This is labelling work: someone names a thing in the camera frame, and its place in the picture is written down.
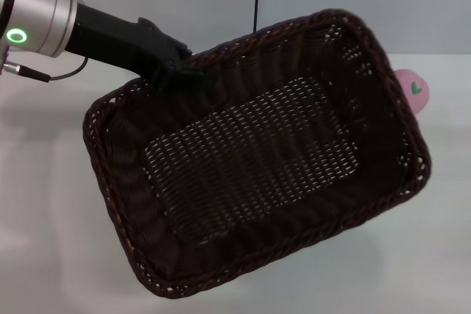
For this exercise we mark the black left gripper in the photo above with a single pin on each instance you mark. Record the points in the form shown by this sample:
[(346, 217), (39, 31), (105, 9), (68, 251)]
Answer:
[(110, 42)]

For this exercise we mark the dark brown woven basket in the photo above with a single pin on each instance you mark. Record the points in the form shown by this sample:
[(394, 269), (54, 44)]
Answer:
[(257, 167)]

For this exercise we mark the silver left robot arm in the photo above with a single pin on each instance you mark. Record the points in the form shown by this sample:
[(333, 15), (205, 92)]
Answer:
[(37, 12)]

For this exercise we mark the pink toy peach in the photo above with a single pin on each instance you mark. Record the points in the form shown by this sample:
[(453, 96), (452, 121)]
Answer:
[(417, 97)]

